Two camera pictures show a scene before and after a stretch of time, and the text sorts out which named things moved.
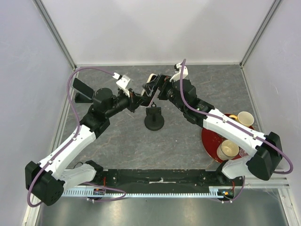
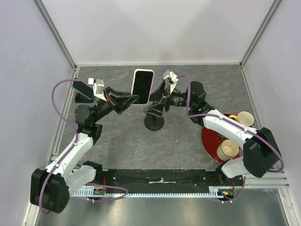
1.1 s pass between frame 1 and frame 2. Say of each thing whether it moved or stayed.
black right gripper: moved
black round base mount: stayed
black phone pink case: moved
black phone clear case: stayed
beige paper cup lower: stayed
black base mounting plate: stayed
